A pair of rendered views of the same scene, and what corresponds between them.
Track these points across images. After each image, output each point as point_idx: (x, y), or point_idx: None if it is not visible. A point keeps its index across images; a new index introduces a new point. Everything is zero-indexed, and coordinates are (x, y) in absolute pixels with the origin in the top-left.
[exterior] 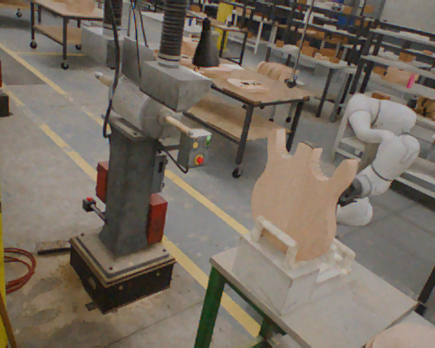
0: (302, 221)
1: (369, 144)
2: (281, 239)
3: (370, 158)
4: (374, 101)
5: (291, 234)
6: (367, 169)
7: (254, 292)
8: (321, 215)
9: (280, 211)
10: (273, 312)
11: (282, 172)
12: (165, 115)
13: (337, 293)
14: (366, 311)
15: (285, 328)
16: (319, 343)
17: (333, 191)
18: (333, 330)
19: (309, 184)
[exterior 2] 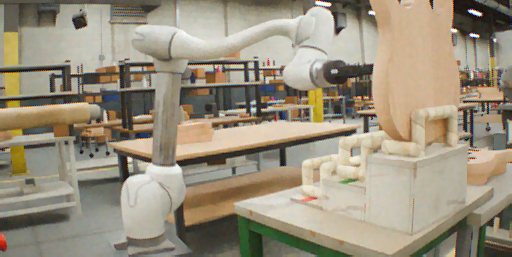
0: (442, 78)
1: (166, 87)
2: (448, 112)
3: (174, 103)
4: (165, 25)
5: (438, 104)
6: (312, 54)
7: (442, 218)
8: (451, 55)
9: (424, 86)
10: (461, 209)
11: (412, 29)
12: None
13: None
14: None
15: (471, 208)
16: (473, 192)
17: (450, 22)
18: None
19: (436, 27)
